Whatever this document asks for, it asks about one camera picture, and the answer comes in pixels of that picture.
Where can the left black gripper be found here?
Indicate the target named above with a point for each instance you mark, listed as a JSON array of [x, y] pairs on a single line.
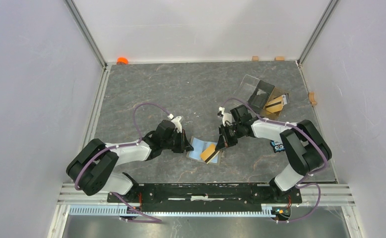
[[184, 146]]

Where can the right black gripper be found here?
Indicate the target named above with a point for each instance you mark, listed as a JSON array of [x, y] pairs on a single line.
[[222, 142]]

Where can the olive card holder wallet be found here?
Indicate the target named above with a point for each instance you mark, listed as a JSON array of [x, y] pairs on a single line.
[[199, 146]]

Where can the gold credit card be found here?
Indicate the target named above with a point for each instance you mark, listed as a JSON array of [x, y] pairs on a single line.
[[210, 155]]

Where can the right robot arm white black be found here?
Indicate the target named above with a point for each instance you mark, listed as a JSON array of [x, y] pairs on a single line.
[[306, 150]]

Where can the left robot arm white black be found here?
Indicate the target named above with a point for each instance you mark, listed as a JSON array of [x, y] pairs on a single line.
[[93, 169]]

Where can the silver credit card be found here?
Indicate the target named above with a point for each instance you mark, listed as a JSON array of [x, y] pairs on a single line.
[[277, 104]]

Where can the black blue owl sticker toy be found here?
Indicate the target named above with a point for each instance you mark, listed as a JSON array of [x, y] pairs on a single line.
[[277, 146]]

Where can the clear three-compartment plastic box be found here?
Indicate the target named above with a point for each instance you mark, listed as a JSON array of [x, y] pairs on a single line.
[[256, 93]]

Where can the orange round cap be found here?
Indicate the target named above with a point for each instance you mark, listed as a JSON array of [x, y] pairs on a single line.
[[122, 60]]

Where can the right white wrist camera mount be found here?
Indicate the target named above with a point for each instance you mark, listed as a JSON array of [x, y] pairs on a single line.
[[225, 116]]

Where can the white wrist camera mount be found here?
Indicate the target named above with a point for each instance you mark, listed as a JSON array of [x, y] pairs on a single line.
[[176, 121], [225, 116]]

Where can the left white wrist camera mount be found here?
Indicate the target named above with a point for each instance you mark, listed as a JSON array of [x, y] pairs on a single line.
[[176, 121]]

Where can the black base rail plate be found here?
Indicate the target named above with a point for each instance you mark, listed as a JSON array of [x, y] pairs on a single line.
[[208, 197]]

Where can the wooden block right wall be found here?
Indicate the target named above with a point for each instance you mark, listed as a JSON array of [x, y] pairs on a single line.
[[312, 98]]

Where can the white slotted cable duct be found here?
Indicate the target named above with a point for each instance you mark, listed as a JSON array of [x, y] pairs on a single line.
[[122, 210]]

